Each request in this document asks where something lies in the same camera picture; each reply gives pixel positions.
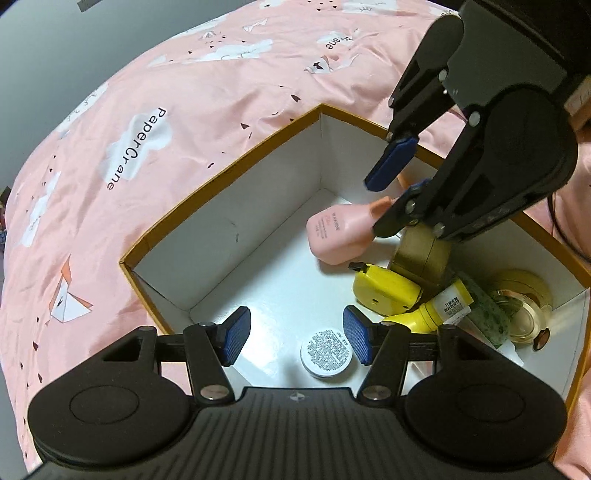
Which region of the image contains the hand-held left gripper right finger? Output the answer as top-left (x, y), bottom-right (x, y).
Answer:
top-left (342, 306), bottom-right (497, 402)

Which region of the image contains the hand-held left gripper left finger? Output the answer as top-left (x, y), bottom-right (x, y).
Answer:
top-left (97, 306), bottom-right (252, 402)

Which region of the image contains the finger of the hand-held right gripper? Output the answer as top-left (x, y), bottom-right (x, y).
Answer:
top-left (365, 16), bottom-right (465, 193)
top-left (372, 108), bottom-right (525, 243)

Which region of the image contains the orange-rimmed white cardboard box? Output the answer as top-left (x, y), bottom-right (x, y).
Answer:
top-left (119, 104), bottom-right (591, 407)

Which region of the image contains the pink plastic bottle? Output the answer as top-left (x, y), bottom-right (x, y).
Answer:
top-left (305, 172), bottom-right (414, 266)

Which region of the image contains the green patterned small box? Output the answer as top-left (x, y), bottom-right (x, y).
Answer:
top-left (455, 272), bottom-right (520, 349)

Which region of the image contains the white round tin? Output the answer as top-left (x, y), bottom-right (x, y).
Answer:
top-left (299, 328), bottom-right (355, 380)

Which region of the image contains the yellow case with black tip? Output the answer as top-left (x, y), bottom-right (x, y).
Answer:
top-left (348, 261), bottom-right (426, 317)

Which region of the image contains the gold round container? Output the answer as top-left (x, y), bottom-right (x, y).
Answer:
top-left (387, 222), bottom-right (455, 301)

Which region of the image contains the yellow tube with white label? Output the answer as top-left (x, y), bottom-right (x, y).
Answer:
top-left (383, 281), bottom-right (474, 335)

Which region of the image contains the person's pink garment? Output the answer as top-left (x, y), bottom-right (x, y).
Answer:
top-left (526, 134), bottom-right (591, 266)

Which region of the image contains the gold round compact jar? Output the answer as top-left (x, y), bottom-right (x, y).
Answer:
top-left (489, 269), bottom-right (555, 347)

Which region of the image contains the pink printed bedsheet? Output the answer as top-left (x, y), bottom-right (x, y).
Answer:
top-left (0, 0), bottom-right (467, 472)

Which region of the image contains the black cord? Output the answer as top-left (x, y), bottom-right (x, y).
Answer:
top-left (551, 191), bottom-right (591, 265)

